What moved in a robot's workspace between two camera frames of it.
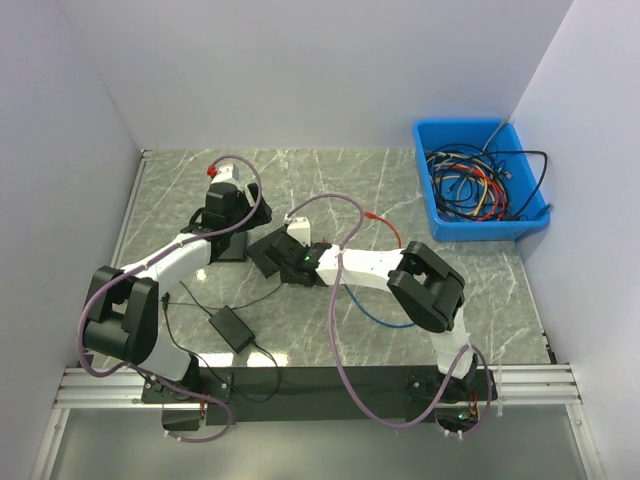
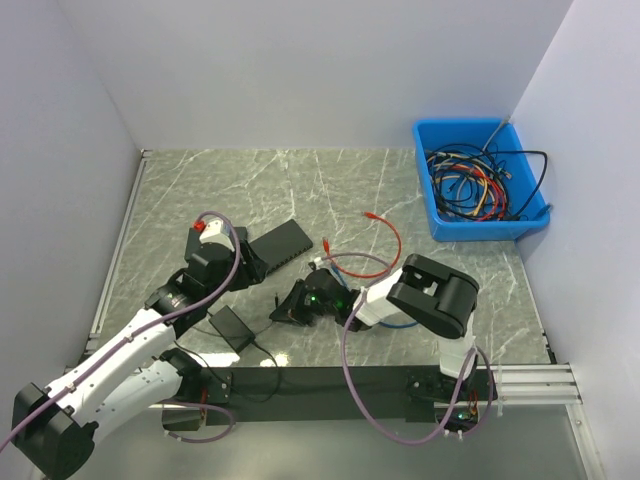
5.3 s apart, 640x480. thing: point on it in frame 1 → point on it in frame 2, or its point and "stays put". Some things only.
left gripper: x=262 y=215 → x=254 y=270
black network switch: x=267 y=253 stays put
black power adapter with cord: x=232 y=329 stays put
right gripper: x=286 y=276 → x=291 y=308
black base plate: x=187 y=401 stays put
